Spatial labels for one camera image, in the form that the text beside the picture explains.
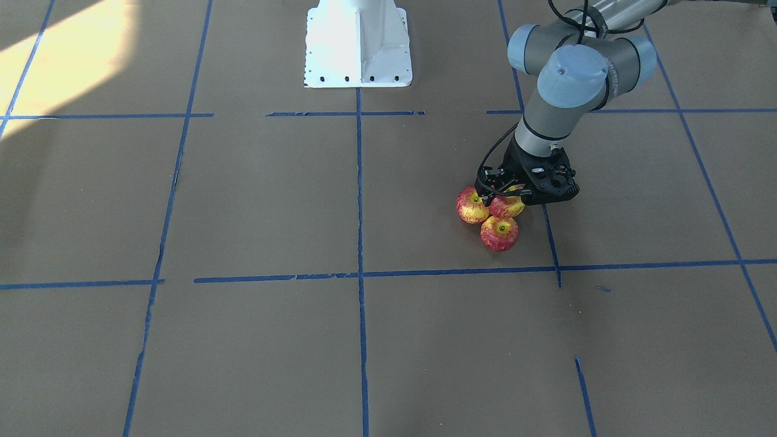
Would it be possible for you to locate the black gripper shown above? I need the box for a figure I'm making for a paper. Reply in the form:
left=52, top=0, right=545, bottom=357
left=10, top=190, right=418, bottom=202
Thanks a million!
left=501, top=135, right=562, bottom=196

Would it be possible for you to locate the lone red yellow apple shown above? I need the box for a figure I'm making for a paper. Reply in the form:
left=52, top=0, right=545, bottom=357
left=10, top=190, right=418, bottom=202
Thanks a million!
left=488, top=195, right=525, bottom=219

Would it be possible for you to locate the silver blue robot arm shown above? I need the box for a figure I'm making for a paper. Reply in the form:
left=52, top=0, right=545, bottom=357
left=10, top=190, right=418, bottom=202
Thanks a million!
left=475, top=1, right=674, bottom=205

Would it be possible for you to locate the rear red yellow apple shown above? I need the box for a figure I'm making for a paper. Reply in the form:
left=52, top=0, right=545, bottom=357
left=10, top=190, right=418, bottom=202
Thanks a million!
left=480, top=215, right=520, bottom=252

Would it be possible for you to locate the front red apple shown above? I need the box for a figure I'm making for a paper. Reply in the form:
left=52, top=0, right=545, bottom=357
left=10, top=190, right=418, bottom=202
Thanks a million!
left=456, top=186, right=491, bottom=225

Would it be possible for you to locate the brown paper table cover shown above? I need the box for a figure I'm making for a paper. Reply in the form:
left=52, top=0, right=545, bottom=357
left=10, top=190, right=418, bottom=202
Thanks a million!
left=2, top=1, right=775, bottom=436

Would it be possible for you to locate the long blue tape line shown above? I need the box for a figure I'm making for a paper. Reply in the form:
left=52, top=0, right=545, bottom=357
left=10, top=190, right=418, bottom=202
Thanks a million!
left=1, top=258, right=776, bottom=291

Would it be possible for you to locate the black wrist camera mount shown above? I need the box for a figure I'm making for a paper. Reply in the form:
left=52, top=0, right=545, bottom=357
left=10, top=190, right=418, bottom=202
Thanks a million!
left=474, top=146, right=580, bottom=206

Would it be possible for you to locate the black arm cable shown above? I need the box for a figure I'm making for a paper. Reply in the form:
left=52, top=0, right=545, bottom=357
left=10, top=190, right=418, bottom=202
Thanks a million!
left=478, top=121, right=521, bottom=183

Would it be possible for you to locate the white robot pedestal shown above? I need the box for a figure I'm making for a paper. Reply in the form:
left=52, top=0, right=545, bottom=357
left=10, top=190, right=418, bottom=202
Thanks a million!
left=304, top=1, right=413, bottom=89

